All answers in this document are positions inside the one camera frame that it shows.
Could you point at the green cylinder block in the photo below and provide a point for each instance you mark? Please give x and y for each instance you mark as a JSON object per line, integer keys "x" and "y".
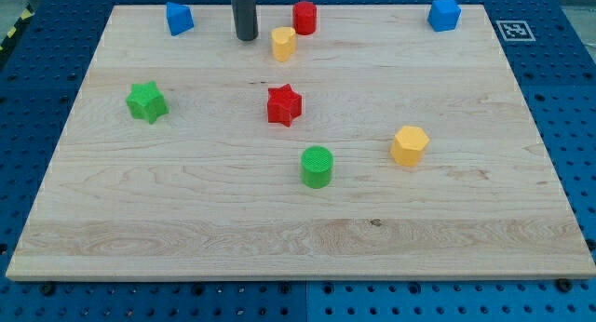
{"x": 316, "y": 167}

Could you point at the blue triangular prism block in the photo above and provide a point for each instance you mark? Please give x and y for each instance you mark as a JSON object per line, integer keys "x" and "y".
{"x": 179, "y": 18}

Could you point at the yellow hexagon block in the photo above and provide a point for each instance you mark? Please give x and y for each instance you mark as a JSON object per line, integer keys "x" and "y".
{"x": 409, "y": 146}

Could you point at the blue cube block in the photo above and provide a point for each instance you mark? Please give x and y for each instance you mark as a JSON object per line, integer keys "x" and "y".
{"x": 444, "y": 15}

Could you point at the green star block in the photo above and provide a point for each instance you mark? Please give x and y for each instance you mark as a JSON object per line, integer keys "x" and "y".
{"x": 145, "y": 101}

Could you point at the light wooden board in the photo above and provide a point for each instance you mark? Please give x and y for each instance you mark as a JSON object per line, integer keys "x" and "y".
{"x": 212, "y": 191}

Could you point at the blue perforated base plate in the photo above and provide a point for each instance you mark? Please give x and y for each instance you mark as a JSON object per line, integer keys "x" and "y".
{"x": 38, "y": 87}

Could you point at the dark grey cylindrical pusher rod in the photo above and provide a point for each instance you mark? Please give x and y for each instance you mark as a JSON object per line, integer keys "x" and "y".
{"x": 245, "y": 19}

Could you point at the yellow heart block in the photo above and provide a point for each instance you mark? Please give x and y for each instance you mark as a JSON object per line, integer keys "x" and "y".
{"x": 283, "y": 43}

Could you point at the red cylinder block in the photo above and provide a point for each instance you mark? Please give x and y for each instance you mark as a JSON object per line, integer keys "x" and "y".
{"x": 304, "y": 17}

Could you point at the red star block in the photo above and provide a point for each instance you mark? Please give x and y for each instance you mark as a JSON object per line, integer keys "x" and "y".
{"x": 283, "y": 105}

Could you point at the white fiducial marker tag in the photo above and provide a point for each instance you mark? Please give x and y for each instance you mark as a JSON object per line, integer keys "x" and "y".
{"x": 515, "y": 31}

